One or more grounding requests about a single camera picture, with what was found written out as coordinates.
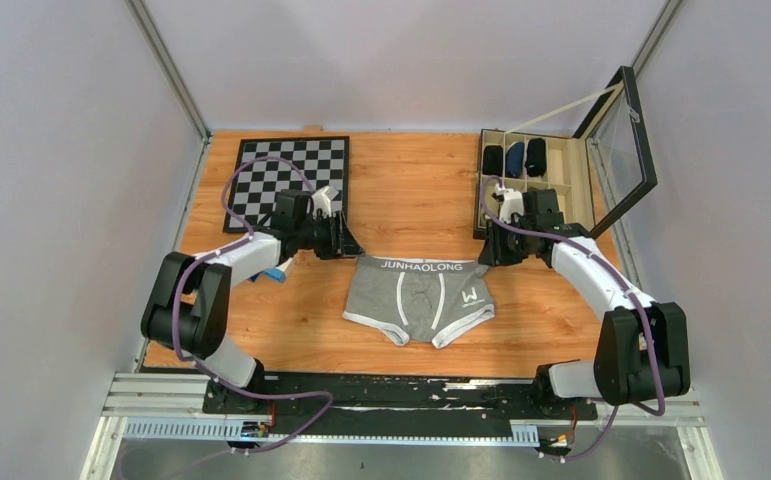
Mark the black white chessboard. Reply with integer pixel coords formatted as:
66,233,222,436
223,136,350,233

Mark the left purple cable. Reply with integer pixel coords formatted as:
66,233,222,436
170,155,335,465

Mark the left aluminium frame post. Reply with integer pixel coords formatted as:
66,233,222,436
125,0,212,144

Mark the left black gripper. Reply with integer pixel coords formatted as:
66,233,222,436
296,211,367,261

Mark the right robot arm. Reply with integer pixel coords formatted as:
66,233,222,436
479,184,690,418

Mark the navy rolled underwear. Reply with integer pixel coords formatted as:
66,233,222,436
504,141,525,178

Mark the aluminium frame post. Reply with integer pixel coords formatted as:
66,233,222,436
631,0,685,74
125,0,212,144

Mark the purple cable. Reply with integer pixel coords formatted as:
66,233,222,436
170,155,335,465
478,176,667,463

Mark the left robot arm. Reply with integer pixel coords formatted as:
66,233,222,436
140,186,364,413

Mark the right aluminium frame post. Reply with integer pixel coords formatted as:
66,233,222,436
631,0,685,74

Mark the black rolled underwear tall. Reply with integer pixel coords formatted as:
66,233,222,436
524,138,548,178

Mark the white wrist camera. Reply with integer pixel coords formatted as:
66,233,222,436
311,185,342,218
492,186,525,224

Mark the blue white block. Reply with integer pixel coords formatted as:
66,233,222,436
249,258,295,283

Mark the grey underwear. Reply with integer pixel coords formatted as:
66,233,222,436
342,256,496,349

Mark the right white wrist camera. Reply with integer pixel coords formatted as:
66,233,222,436
492,186,525,224

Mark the black compartment storage box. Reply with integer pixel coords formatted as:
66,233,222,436
476,66,658,236

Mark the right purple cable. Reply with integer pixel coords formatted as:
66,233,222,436
478,176,667,463

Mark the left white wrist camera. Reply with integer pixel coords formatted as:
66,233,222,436
311,185,342,218

